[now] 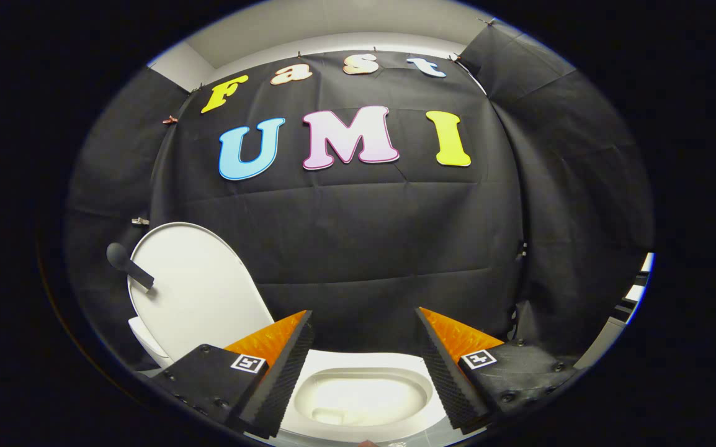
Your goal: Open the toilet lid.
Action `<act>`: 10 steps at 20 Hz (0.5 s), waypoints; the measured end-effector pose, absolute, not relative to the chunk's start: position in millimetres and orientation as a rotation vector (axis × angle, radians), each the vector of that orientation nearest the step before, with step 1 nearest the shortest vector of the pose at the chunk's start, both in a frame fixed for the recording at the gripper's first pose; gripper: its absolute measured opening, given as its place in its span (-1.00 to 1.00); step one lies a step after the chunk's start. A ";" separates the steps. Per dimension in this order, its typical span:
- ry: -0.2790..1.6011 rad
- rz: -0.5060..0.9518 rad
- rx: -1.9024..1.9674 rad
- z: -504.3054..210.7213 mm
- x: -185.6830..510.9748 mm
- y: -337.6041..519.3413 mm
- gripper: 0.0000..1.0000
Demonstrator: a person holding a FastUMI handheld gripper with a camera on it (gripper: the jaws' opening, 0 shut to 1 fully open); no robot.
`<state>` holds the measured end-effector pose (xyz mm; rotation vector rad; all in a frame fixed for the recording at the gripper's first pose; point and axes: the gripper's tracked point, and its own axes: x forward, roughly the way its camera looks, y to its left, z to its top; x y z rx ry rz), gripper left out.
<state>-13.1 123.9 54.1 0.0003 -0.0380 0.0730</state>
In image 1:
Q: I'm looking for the white toilet lid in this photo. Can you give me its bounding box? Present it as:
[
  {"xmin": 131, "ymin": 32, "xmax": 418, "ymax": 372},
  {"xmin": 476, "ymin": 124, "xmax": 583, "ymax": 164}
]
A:
[{"xmin": 127, "ymin": 222, "xmax": 275, "ymax": 364}]

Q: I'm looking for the black round lid handle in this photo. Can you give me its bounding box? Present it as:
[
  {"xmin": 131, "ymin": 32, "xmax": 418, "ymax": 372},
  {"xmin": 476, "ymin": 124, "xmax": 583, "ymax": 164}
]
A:
[{"xmin": 106, "ymin": 242, "xmax": 155, "ymax": 292}]

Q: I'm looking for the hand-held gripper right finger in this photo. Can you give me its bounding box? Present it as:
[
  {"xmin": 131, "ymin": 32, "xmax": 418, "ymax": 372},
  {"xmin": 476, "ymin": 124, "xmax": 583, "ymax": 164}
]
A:
[{"xmin": 413, "ymin": 307, "xmax": 582, "ymax": 436}]

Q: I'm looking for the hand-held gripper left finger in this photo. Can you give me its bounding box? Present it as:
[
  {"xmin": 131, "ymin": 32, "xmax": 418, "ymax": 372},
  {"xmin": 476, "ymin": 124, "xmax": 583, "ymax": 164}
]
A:
[{"xmin": 150, "ymin": 310, "xmax": 316, "ymax": 440}]

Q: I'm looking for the white panel with black slots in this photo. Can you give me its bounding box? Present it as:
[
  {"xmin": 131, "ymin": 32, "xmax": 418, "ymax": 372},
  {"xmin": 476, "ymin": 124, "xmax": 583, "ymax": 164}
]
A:
[{"xmin": 612, "ymin": 251, "xmax": 656, "ymax": 324}]

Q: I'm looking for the black backdrop cloth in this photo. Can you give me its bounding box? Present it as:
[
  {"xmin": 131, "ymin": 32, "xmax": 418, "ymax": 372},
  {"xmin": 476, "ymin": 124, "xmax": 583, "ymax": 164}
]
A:
[{"xmin": 63, "ymin": 19, "xmax": 655, "ymax": 373}]

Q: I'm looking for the grey panel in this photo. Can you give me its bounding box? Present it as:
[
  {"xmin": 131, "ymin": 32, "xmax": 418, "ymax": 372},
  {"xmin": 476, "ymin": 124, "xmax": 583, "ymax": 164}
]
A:
[{"xmin": 572, "ymin": 317, "xmax": 626, "ymax": 371}]

